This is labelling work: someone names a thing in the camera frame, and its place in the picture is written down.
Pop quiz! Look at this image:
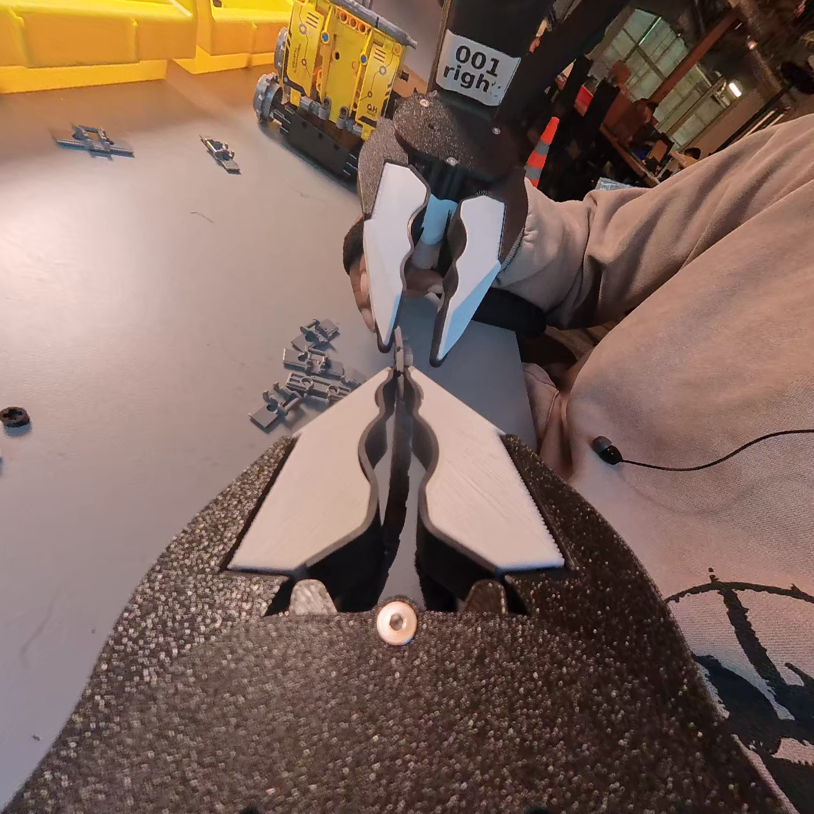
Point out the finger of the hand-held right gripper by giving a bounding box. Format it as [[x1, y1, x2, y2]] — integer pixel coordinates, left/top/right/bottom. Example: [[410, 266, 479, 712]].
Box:
[[364, 162, 430, 354], [429, 194, 506, 368]]

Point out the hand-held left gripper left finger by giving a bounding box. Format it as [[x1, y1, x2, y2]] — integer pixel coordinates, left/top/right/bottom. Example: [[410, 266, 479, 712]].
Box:
[[226, 368, 393, 605]]

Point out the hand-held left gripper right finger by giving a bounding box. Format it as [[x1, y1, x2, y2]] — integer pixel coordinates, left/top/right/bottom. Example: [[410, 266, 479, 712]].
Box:
[[407, 368, 567, 605]]

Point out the grey toy track chain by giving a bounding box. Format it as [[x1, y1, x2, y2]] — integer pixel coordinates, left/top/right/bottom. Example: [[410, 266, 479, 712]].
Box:
[[382, 327, 417, 573]]

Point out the person's right forearm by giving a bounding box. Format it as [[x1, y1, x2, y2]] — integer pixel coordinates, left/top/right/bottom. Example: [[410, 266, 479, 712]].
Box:
[[496, 114, 814, 332]]

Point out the grey toy track link pair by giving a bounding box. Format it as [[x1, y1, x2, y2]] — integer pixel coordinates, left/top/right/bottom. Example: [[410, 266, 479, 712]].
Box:
[[54, 124, 134, 159]]

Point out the grey desk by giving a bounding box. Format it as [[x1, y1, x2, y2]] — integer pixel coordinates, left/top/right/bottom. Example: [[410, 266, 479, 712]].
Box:
[[0, 38, 541, 789]]

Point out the person's right hand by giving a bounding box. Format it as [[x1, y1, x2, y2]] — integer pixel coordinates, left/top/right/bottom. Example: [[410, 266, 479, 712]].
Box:
[[343, 219, 377, 332]]

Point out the orange traffic cone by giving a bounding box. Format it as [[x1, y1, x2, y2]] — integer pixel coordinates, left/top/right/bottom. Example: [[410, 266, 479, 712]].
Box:
[[527, 116, 560, 188]]

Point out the yellow toy robot vehicle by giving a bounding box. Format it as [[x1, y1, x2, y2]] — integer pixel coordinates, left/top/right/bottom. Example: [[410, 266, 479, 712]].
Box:
[[254, 0, 417, 185]]

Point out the beige printed hoodie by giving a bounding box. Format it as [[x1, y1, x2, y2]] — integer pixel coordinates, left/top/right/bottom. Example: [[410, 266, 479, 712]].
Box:
[[524, 191, 814, 814]]

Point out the yellow divided parts bin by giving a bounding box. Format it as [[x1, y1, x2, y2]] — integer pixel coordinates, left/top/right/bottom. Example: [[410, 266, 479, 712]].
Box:
[[0, 0, 198, 95]]

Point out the black clip microphone with cable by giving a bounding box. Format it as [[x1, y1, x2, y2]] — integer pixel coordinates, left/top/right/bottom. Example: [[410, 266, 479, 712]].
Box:
[[591, 430, 814, 473]]

